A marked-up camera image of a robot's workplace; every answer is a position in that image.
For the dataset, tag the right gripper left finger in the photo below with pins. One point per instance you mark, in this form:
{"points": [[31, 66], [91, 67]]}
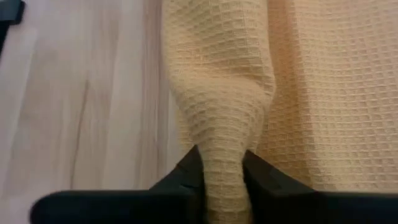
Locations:
{"points": [[124, 208]]}

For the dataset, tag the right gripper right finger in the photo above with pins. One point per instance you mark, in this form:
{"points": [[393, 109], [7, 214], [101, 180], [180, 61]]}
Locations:
{"points": [[295, 208]]}

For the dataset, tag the yellow waffle-weave towel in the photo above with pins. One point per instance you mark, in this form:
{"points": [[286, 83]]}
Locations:
{"points": [[224, 77]]}

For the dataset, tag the black aluminium table frame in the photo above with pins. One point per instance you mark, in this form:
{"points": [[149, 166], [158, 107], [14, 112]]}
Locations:
{"points": [[11, 11]]}

